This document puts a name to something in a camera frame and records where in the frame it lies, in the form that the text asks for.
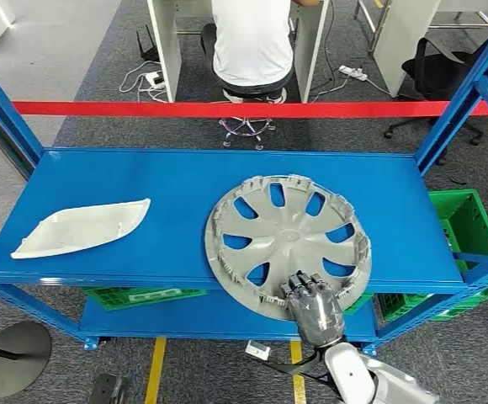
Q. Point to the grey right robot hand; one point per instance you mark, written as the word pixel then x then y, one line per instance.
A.
pixel 316 318

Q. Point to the grey plastic wheel hubcap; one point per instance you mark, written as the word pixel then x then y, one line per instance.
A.
pixel 286 237

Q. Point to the blue metal shelf rack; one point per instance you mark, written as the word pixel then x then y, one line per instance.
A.
pixel 177 178

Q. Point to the white plastic trim part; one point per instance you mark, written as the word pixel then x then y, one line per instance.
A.
pixel 79 228

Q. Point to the chrome base stool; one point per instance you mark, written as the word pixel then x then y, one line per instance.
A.
pixel 247 129

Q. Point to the white power strip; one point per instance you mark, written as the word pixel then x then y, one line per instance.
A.
pixel 353 72

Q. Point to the long red barrier belt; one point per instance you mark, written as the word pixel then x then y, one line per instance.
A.
pixel 185 109

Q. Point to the person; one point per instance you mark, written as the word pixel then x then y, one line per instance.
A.
pixel 252 39

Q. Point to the black office chair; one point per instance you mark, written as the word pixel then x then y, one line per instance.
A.
pixel 437 72

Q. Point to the black router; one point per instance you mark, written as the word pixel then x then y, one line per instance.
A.
pixel 151 54

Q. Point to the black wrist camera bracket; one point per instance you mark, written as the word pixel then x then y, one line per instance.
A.
pixel 294 372

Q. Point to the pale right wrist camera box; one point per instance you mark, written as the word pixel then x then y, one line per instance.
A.
pixel 257 349

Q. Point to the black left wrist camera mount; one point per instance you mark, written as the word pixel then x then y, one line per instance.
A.
pixel 107 389

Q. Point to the chrome stanchion post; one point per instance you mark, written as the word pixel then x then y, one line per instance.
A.
pixel 0 139

